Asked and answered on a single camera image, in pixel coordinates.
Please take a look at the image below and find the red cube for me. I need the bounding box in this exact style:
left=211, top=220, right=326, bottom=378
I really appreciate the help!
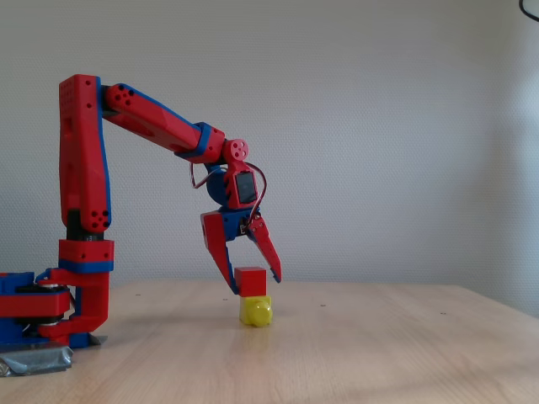
left=234, top=266, right=268, bottom=298

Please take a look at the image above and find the blue and red robot base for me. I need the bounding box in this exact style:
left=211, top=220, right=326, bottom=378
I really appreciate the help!
left=0, top=272, right=72, bottom=353

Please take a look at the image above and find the yellow block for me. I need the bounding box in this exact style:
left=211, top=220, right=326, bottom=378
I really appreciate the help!
left=238, top=295, right=274, bottom=329

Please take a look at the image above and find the red white black servo cable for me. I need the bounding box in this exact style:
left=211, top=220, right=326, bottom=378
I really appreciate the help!
left=188, top=161, right=269, bottom=231

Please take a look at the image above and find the grey duct tape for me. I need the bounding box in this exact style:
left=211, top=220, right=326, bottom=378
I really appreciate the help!
left=0, top=335, right=109, bottom=377

